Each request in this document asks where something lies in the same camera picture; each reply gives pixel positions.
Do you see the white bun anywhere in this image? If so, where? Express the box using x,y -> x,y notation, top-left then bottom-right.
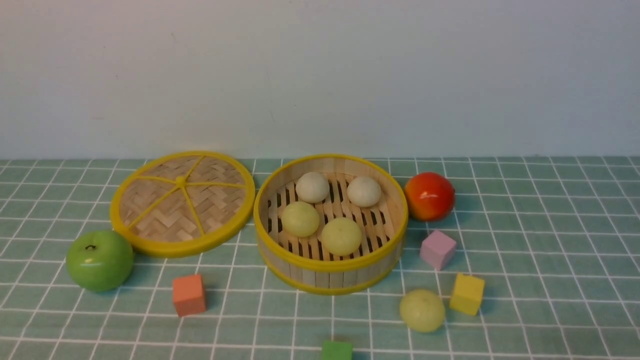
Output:
347,176 -> 383,208
295,171 -> 330,204

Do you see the yellow-green bun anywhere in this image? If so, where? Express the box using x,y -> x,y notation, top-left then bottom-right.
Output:
320,217 -> 365,256
398,288 -> 446,333
280,202 -> 320,238

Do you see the bamboo steamer tray yellow rim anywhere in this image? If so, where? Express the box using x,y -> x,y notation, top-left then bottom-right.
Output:
253,153 -> 409,296

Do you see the bamboo steamer lid yellow rim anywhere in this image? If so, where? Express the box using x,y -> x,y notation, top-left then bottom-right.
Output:
110,151 -> 256,258

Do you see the red tomato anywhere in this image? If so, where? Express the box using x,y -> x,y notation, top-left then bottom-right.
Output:
404,172 -> 456,223

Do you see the pink cube block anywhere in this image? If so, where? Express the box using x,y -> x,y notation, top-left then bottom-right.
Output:
419,230 -> 457,271

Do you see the green cube block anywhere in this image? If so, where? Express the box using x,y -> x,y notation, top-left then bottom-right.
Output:
321,341 -> 354,360

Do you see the orange cube block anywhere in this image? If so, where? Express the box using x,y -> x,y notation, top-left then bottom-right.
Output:
172,273 -> 207,318

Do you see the yellow cube block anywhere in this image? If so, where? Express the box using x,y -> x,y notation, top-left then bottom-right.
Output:
449,273 -> 486,316

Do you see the green checkered tablecloth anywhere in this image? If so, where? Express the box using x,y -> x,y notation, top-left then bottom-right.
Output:
0,156 -> 640,360

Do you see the green apple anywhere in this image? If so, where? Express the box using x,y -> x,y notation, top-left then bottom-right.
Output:
65,230 -> 135,293

